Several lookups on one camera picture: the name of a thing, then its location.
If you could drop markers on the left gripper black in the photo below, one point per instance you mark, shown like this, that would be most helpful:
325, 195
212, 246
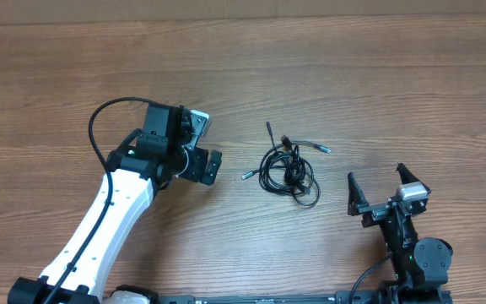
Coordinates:
197, 171

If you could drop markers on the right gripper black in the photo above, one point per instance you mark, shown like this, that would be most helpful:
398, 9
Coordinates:
358, 205

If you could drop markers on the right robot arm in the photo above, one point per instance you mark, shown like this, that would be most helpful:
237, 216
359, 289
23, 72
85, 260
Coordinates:
420, 264

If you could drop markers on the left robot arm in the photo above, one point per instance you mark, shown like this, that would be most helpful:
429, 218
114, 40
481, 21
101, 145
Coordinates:
143, 164

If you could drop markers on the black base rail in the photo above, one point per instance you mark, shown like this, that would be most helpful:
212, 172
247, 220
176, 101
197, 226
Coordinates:
341, 297

